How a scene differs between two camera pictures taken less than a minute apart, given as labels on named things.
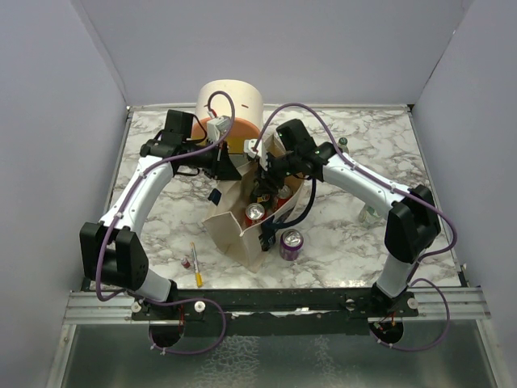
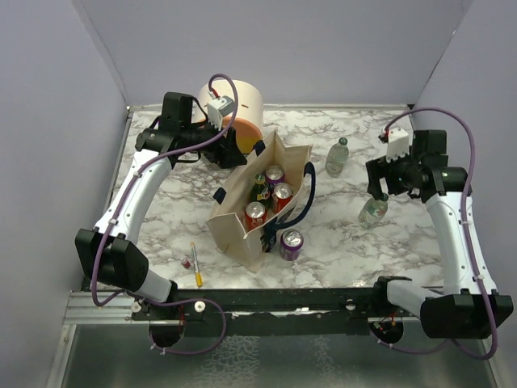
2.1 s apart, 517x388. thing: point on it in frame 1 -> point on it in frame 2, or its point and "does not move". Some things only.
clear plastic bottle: [369, 217] does not move
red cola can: [284, 194] does not move
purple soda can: [292, 240] does not move
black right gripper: [268, 175] -> [379, 168]
